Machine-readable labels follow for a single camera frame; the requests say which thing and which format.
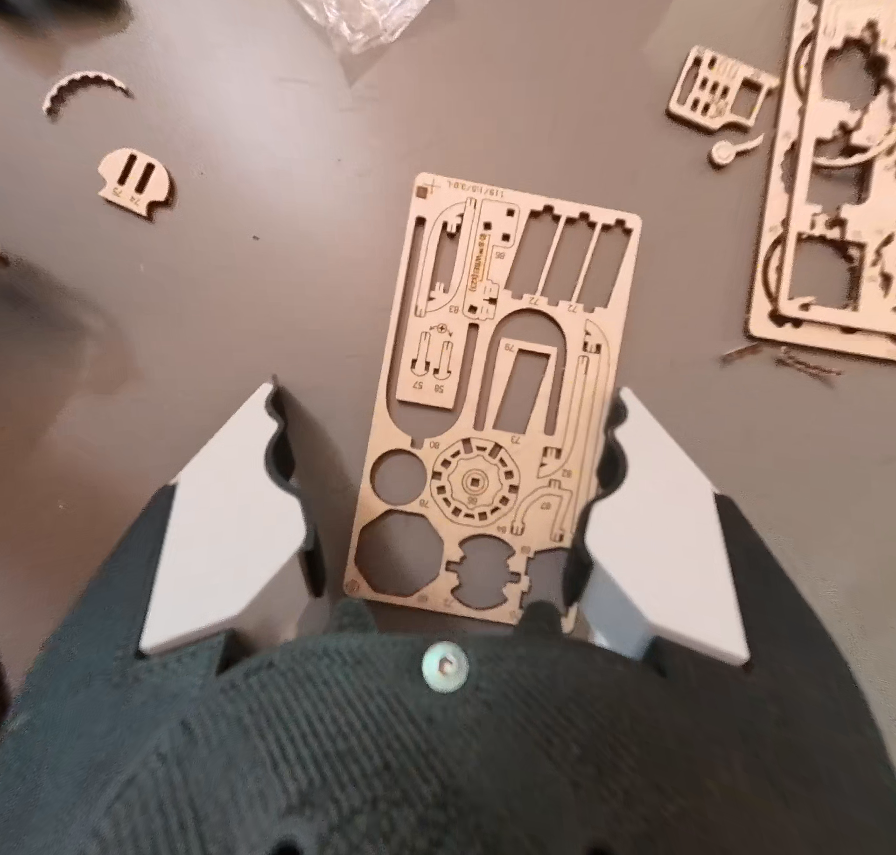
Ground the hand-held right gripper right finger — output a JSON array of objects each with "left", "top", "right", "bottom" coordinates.
[{"left": 563, "top": 386, "right": 751, "bottom": 667}]

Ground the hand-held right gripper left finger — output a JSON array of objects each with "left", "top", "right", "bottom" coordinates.
[{"left": 137, "top": 374, "right": 329, "bottom": 659}]

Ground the small wooden puzzle sheet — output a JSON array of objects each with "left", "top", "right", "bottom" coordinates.
[{"left": 342, "top": 173, "right": 644, "bottom": 635}]

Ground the grey desk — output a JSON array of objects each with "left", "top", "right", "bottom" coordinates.
[{"left": 0, "top": 0, "right": 896, "bottom": 723}]

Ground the large wooden puzzle sheet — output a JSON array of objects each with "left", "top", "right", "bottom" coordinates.
[{"left": 745, "top": 0, "right": 896, "bottom": 362}]

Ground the round slotted wooden piece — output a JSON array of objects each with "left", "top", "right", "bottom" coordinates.
[{"left": 97, "top": 147, "right": 176, "bottom": 222}]

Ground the small spoon-shaped wooden piece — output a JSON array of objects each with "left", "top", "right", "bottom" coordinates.
[{"left": 707, "top": 131, "right": 765, "bottom": 168}]

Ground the wooden sheet fragment with slots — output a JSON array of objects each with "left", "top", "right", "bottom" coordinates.
[{"left": 665, "top": 45, "right": 781, "bottom": 132}]

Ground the curved toothed wooden piece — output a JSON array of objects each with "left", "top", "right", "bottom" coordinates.
[{"left": 42, "top": 71, "right": 134, "bottom": 118}]

